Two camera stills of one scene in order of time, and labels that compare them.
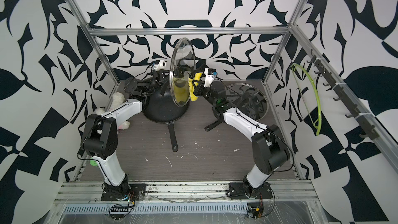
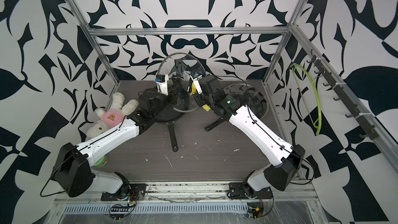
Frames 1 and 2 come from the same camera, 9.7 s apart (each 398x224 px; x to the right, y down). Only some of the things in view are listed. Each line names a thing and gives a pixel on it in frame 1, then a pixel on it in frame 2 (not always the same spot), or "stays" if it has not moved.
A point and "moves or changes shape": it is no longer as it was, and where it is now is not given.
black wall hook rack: [371, 133] stays
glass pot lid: [182, 69] moves or changes shape
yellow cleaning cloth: [197, 77] moves or changes shape
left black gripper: [157, 79] to [171, 97]
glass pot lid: [248, 98] stays
